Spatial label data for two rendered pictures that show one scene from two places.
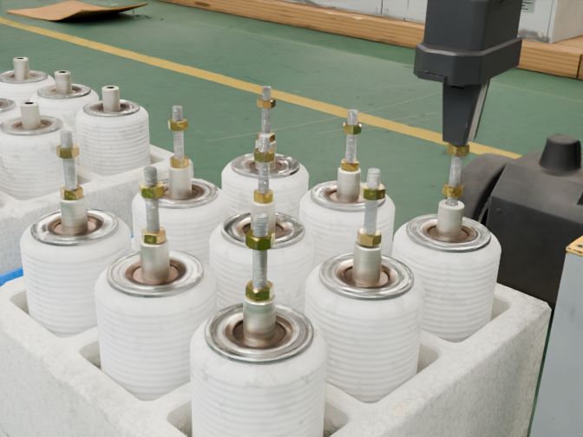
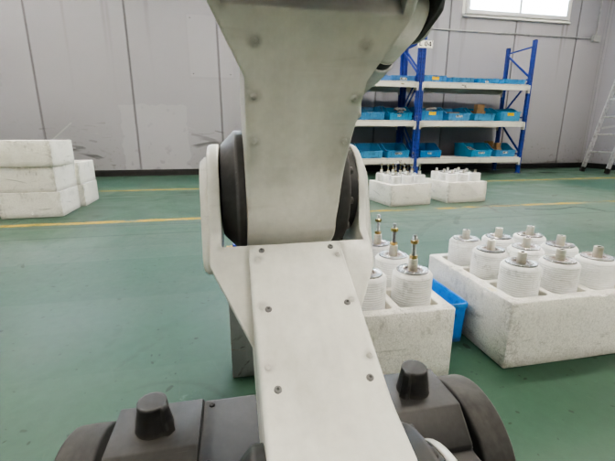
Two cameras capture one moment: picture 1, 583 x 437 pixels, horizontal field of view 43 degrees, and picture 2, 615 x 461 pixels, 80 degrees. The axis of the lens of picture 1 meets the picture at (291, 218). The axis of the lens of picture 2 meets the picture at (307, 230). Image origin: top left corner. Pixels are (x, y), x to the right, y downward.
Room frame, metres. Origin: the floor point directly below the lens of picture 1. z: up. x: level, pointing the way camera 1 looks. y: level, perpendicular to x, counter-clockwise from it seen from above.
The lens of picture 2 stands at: (1.07, -0.81, 0.57)
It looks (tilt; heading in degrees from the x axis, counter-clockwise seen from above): 14 degrees down; 126
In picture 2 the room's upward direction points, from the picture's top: straight up
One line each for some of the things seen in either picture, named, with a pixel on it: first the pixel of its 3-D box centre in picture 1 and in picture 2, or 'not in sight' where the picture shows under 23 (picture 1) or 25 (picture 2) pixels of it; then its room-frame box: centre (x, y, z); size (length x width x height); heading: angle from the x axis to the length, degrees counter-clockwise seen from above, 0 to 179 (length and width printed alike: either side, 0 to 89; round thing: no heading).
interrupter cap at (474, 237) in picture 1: (448, 233); not in sight; (0.61, -0.14, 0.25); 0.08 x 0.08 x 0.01
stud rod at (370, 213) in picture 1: (370, 216); not in sight; (0.53, -0.06, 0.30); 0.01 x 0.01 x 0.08
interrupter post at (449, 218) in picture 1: (449, 220); not in sight; (0.61, -0.14, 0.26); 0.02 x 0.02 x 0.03
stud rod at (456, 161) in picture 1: (455, 171); not in sight; (0.61, -0.14, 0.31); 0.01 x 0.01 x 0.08
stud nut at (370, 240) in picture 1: (369, 236); not in sight; (0.53, -0.06, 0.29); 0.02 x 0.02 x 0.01; 9
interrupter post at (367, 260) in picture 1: (367, 262); not in sight; (0.53, -0.06, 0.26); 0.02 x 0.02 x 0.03
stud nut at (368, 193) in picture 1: (372, 191); not in sight; (0.53, -0.06, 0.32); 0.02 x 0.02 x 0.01; 9
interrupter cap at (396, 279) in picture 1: (366, 276); not in sight; (0.53, -0.06, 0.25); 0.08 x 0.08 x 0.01
